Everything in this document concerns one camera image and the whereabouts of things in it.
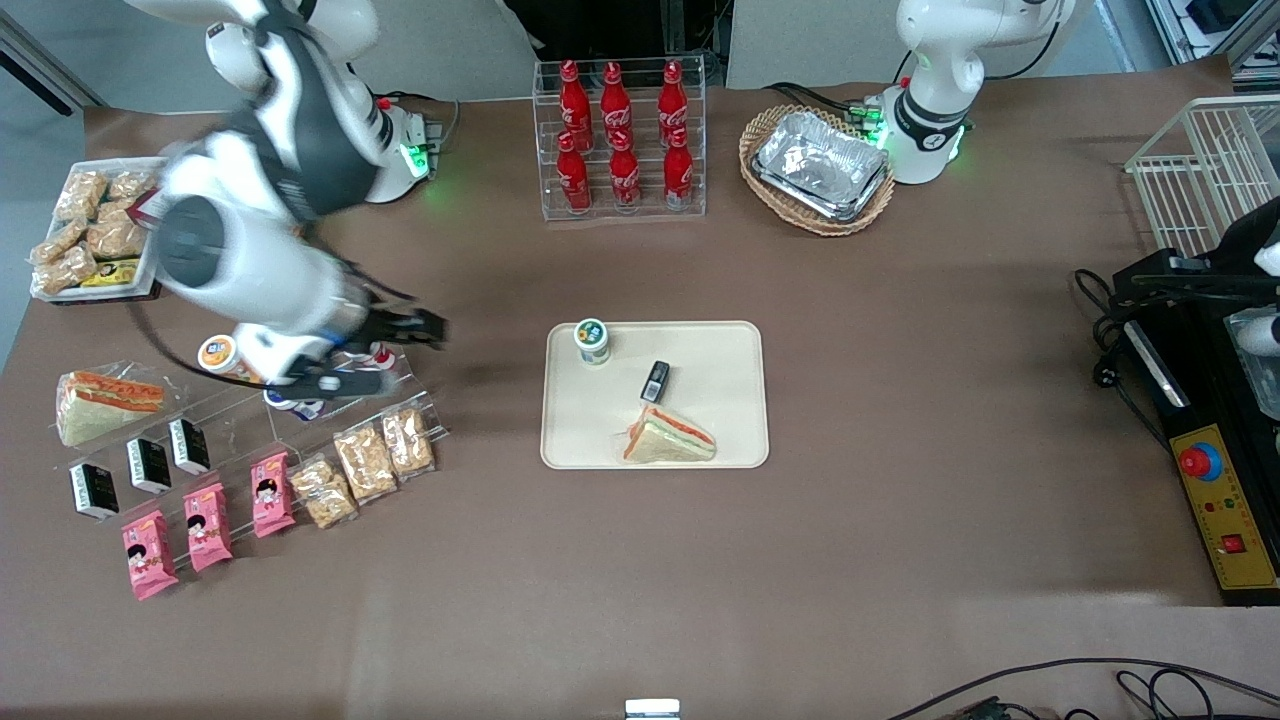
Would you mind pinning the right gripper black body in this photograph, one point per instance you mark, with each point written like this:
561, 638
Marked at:
388, 319

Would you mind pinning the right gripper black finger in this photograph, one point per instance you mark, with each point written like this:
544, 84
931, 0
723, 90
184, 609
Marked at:
422, 338
425, 318

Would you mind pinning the green gum bottle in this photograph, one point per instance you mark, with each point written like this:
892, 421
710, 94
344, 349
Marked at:
592, 340

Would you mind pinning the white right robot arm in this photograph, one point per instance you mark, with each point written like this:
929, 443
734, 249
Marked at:
260, 270

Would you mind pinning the red gum bottle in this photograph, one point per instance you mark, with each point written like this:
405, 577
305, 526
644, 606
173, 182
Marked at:
383, 356

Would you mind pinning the blue gum bottle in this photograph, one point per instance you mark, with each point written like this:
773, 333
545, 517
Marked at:
300, 408

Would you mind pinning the orange gum bottle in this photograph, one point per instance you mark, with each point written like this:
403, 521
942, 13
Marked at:
215, 353

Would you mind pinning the cream plastic tray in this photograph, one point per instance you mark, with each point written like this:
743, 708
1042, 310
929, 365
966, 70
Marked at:
600, 420

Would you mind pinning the black gum box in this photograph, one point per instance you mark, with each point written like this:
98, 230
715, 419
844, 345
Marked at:
148, 465
93, 490
655, 380
190, 446

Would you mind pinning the white snack tray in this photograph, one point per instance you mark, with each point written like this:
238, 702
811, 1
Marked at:
100, 293

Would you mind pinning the shiny metal tray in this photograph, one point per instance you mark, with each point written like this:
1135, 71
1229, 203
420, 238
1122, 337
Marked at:
1250, 385

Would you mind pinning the clear cracker pack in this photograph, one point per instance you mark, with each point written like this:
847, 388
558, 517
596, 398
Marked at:
408, 440
365, 462
325, 492

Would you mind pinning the clear acrylic display stand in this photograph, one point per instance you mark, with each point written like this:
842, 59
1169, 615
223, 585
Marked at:
240, 430

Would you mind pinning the pink snack pack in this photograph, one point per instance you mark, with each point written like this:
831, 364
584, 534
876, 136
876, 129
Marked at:
148, 555
207, 527
272, 495

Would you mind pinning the red cola bottle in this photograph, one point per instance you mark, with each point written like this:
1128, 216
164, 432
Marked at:
572, 100
573, 175
625, 175
672, 100
615, 100
678, 175

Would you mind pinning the clear acrylic bottle rack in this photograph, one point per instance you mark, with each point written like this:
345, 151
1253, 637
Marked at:
645, 205

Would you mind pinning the wrapped triangle sandwich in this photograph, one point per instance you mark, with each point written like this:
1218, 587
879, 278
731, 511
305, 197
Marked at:
105, 405
665, 440

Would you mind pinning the yellow snack pack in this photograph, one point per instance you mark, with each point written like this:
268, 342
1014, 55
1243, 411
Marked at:
110, 274

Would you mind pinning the brown pastry pack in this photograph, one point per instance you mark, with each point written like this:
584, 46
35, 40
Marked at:
130, 185
82, 192
118, 238
65, 272
58, 240

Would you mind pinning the black cabinet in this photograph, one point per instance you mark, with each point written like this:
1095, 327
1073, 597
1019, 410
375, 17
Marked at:
600, 25

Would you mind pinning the round wicker basket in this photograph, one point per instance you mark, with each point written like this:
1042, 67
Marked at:
770, 205

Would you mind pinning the aluminium foil container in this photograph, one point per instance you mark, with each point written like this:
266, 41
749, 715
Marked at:
820, 165

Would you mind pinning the dark metal bar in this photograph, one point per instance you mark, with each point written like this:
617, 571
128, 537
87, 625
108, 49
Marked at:
40, 70

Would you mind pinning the small silver device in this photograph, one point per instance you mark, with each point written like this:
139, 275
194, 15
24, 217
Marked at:
652, 709

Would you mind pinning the black sealing machine yellow panel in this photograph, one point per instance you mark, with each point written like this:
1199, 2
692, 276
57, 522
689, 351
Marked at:
1200, 400

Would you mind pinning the red emergency stop button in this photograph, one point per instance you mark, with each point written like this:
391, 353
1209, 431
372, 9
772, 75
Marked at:
1195, 460

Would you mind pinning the grey shelf unit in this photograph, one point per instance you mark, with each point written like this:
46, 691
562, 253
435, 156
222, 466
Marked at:
1210, 30

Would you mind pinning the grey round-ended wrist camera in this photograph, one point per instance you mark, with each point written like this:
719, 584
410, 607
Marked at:
340, 385

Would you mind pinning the red rocker switch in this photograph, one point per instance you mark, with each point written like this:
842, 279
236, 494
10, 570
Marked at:
1233, 544

